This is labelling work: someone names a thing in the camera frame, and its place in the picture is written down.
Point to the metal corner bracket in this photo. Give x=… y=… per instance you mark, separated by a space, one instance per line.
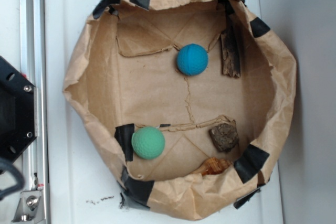
x=30 y=208

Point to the brown rock chunk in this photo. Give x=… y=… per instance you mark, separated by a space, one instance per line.
x=224 y=137

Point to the white tray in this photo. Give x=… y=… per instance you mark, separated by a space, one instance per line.
x=82 y=189

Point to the long dark bark piece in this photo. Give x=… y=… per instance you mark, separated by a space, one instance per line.
x=230 y=51

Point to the orange wood piece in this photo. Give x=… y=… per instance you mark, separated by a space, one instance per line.
x=213 y=166

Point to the aluminium frame rail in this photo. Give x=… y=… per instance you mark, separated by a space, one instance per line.
x=33 y=65

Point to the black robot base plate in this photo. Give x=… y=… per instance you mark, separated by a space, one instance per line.
x=17 y=112

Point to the brown paper bag bin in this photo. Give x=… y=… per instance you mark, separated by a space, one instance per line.
x=123 y=76

